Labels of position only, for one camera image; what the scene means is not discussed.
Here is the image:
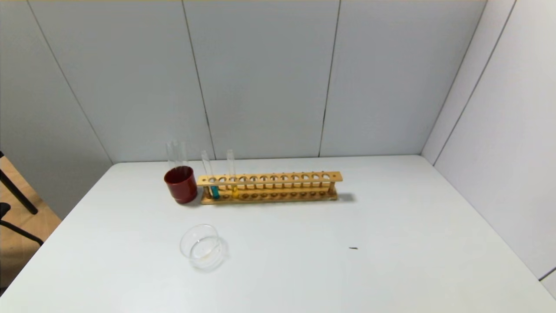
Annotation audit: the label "dark red plastic cup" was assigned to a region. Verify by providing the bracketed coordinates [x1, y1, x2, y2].
[164, 166, 198, 204]

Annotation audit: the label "test tube with yellow pigment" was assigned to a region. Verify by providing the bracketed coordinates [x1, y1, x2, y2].
[226, 150, 239, 199]

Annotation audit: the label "black metal chair legs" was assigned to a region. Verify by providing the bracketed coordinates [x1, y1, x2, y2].
[0, 151, 44, 246]

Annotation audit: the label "clear glass dish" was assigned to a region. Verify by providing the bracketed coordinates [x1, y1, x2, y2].
[180, 224, 227, 270]

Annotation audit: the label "wooden test tube rack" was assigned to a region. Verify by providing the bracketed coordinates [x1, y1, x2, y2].
[196, 171, 343, 205]

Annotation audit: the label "test tube with blue pigment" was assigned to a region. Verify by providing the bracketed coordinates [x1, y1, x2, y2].
[201, 150, 221, 200]

